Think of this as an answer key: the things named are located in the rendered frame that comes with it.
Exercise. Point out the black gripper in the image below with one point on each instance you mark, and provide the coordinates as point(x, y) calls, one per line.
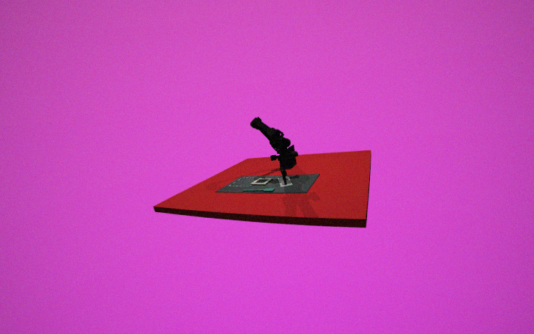
point(283, 153)

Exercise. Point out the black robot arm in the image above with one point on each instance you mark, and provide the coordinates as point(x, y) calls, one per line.
point(272, 134)

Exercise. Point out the beige square tile with dark centre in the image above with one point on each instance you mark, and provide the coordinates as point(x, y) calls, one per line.
point(262, 181)

